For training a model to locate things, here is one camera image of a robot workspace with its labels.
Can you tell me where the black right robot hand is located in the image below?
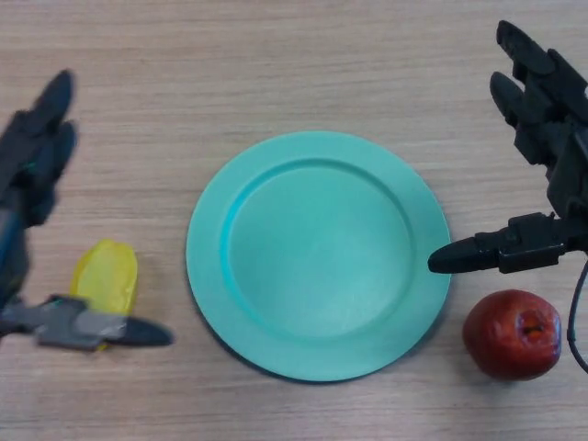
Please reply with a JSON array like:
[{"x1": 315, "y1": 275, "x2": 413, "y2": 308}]
[{"x1": 426, "y1": 19, "x2": 588, "y2": 276}]

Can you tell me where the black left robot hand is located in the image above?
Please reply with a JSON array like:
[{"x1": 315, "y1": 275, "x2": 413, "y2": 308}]
[{"x1": 0, "y1": 69, "x2": 175, "y2": 353}]

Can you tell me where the yellow starfruit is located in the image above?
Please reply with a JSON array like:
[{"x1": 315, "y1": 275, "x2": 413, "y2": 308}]
[{"x1": 69, "y1": 238, "x2": 139, "y2": 353}]

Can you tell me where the green round plate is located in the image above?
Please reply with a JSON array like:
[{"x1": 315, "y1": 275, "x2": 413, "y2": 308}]
[{"x1": 186, "y1": 131, "x2": 452, "y2": 382}]

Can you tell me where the red apple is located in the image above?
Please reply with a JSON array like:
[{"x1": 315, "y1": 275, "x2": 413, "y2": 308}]
[{"x1": 461, "y1": 288, "x2": 562, "y2": 381}]

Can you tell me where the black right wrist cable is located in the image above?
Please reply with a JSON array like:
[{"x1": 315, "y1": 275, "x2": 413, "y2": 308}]
[{"x1": 567, "y1": 257, "x2": 588, "y2": 373}]

